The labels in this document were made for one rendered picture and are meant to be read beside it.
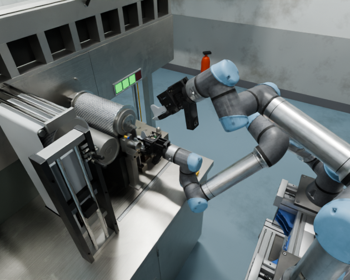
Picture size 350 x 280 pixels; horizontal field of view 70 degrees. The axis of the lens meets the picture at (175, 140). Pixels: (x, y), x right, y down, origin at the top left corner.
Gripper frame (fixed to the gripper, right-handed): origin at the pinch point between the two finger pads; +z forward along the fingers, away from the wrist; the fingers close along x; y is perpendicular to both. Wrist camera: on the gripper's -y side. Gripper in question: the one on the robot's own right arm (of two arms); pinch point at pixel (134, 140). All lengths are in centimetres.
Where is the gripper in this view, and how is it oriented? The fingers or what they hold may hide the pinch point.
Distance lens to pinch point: 122.7
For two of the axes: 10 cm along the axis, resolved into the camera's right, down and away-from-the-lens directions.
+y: -0.1, -7.7, -6.4
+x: -5.3, 5.5, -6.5
